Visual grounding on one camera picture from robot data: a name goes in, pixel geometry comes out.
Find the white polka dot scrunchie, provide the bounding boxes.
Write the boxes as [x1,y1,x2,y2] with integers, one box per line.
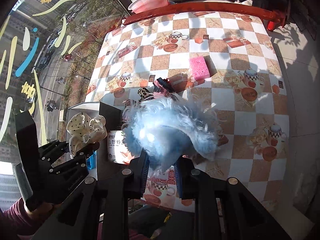
[66,112,107,156]

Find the fluffy light blue plush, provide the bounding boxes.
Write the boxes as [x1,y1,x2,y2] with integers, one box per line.
[122,95,219,172]

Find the leopard print scrunchie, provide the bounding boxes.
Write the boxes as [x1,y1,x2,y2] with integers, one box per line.
[137,87,154,102]

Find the pink and navy sock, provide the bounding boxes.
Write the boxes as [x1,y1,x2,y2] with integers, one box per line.
[153,77,176,98]

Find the pink sponge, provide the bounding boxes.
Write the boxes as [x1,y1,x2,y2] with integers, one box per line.
[189,56,210,81]

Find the striped knitted cuff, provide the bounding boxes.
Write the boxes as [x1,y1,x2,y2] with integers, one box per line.
[125,99,140,107]

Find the left hand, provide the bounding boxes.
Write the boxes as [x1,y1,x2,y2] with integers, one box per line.
[24,203,61,219]

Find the dark storage box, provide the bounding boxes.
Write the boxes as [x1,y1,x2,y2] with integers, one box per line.
[66,102,135,179]

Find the checkered tablecloth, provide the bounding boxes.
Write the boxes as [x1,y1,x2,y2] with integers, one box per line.
[86,11,289,210]

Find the pink plastic basin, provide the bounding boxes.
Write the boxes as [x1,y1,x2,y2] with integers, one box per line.
[128,0,169,14]

